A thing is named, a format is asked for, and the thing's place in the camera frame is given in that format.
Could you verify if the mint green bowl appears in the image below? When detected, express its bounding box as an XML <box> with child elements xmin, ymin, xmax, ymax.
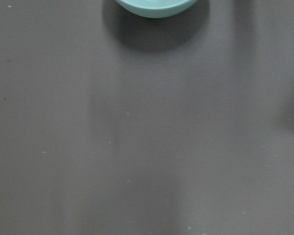
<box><xmin>116</xmin><ymin>0</ymin><xmax>197</xmax><ymax>19</ymax></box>

